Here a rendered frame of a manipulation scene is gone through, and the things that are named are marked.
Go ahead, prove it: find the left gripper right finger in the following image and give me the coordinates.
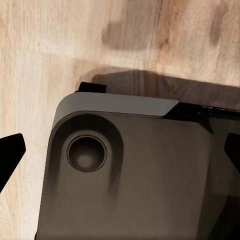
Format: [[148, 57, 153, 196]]
[[224, 133, 240, 173]]

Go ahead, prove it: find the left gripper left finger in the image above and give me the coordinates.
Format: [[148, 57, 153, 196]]
[[0, 133, 26, 193]]

